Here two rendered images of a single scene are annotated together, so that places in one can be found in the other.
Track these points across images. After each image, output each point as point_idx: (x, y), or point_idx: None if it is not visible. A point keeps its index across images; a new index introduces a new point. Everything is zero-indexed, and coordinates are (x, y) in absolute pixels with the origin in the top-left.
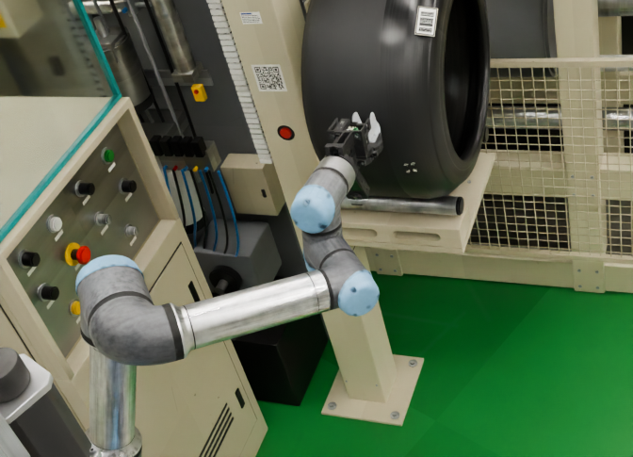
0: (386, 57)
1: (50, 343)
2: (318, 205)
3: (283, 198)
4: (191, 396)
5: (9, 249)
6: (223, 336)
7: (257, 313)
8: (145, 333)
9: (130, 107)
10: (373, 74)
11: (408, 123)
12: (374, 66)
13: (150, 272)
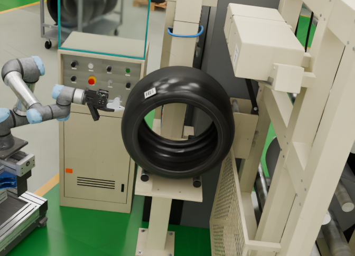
0: (136, 92)
1: None
2: (53, 88)
3: None
4: (100, 160)
5: (63, 52)
6: (11, 89)
7: (17, 92)
8: (3, 68)
9: (142, 64)
10: (132, 94)
11: (123, 116)
12: (134, 92)
13: (112, 112)
